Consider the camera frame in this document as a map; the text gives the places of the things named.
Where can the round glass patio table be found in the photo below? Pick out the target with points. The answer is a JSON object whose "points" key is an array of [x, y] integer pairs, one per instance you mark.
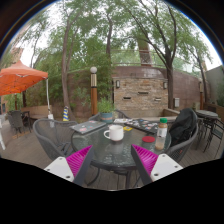
{"points": [[115, 156]]}

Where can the green-capped plastic bottle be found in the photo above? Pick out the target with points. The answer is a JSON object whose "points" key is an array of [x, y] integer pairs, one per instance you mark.
{"points": [[161, 134]]}

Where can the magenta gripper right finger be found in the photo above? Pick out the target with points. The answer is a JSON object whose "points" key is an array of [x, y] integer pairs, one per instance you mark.
{"points": [[151, 166]]}

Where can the potted green plant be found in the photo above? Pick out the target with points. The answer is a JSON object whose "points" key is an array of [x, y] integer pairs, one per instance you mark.
{"points": [[106, 108]]}

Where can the globe lamp post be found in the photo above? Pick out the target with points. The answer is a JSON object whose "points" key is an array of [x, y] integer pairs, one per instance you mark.
{"points": [[93, 71]]}

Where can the grey wicker chair right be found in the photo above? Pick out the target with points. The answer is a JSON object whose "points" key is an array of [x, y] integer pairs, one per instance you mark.
{"points": [[178, 151]]}

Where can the grey laptop with stickers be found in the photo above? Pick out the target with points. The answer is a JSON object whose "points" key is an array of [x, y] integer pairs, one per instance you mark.
{"points": [[87, 126]]}

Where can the red round lid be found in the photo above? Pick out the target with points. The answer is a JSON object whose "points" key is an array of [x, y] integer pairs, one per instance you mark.
{"points": [[148, 139]]}

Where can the far round table right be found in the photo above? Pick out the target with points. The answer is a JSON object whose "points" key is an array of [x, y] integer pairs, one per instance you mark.
{"points": [[205, 119]]}

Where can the grey wicker chair left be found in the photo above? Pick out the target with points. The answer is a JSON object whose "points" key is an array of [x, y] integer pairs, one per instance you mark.
{"points": [[54, 136]]}

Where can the orange canopy tent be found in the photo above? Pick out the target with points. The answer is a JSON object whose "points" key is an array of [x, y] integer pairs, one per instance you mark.
{"points": [[18, 77]]}

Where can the yellow small card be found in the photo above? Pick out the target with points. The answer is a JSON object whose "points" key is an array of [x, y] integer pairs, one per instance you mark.
{"points": [[126, 128]]}

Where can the blue yellow striped cone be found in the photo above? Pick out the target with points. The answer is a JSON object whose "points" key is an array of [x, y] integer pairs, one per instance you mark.
{"points": [[65, 114]]}

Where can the black backpack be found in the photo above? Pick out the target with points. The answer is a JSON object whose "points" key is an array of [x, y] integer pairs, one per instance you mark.
{"points": [[183, 126]]}

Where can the dark chair far left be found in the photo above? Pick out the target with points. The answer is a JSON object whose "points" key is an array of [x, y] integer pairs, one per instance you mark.
{"points": [[18, 121]]}

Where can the grey wicker chair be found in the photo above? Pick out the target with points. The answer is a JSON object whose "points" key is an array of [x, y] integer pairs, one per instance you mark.
{"points": [[178, 151], [54, 136]]}

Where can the black sticker-covered laptop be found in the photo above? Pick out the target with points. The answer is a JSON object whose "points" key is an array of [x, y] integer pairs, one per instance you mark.
{"points": [[143, 125]]}

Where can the white ceramic mug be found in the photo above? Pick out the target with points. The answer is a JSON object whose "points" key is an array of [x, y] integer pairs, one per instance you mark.
{"points": [[114, 133]]}

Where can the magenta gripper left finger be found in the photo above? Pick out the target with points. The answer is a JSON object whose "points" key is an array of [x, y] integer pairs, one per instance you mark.
{"points": [[74, 167]]}

